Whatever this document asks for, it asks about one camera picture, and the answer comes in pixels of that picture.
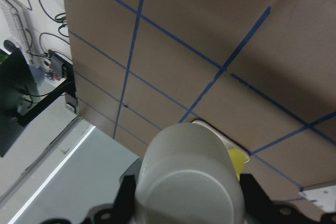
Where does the yellow plastic cup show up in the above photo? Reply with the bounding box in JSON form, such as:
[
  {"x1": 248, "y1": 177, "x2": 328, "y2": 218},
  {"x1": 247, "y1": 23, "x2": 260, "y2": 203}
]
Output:
[{"x1": 228, "y1": 148, "x2": 250, "y2": 180}]

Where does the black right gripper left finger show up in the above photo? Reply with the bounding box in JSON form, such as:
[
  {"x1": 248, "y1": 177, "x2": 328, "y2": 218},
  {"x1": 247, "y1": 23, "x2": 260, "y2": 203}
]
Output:
[{"x1": 47, "y1": 175, "x2": 137, "y2": 224}]

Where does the black monitor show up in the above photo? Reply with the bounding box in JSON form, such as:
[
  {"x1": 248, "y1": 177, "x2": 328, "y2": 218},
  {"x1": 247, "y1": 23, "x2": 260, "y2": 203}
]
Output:
[{"x1": 1, "y1": 49, "x2": 38, "y2": 157}]

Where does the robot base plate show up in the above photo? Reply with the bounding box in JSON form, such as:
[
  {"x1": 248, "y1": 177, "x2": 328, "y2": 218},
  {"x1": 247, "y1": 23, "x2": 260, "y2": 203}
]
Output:
[{"x1": 299, "y1": 182, "x2": 335, "y2": 213}]

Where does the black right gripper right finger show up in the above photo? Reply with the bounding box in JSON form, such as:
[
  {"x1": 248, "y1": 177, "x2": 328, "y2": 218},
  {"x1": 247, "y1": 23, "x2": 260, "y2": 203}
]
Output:
[{"x1": 240, "y1": 174, "x2": 335, "y2": 223}]

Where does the cream plastic tray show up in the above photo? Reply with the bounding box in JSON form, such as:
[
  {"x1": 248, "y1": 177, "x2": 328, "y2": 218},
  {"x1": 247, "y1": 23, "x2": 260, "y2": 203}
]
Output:
[{"x1": 192, "y1": 120, "x2": 250, "y2": 164}]

